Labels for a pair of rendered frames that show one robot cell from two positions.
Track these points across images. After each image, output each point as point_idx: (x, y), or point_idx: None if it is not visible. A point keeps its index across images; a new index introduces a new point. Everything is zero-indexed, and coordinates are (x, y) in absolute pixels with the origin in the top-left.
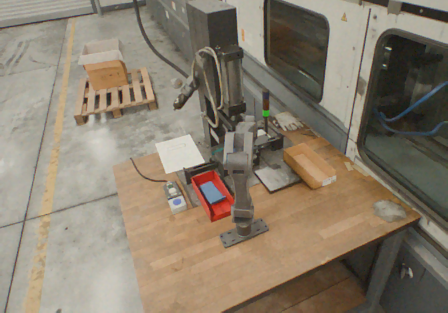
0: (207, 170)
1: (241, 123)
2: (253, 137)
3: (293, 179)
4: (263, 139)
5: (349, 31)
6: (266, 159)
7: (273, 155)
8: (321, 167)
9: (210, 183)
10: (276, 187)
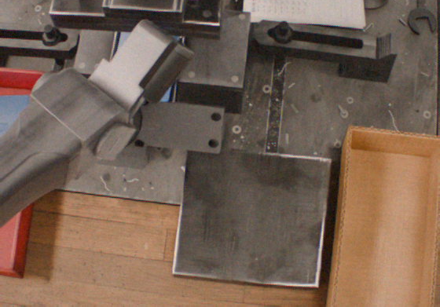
0: (29, 56)
1: (40, 104)
2: (60, 186)
3: (289, 268)
4: (190, 128)
5: None
6: (287, 100)
7: (328, 97)
8: (423, 272)
9: (20, 106)
10: (205, 268)
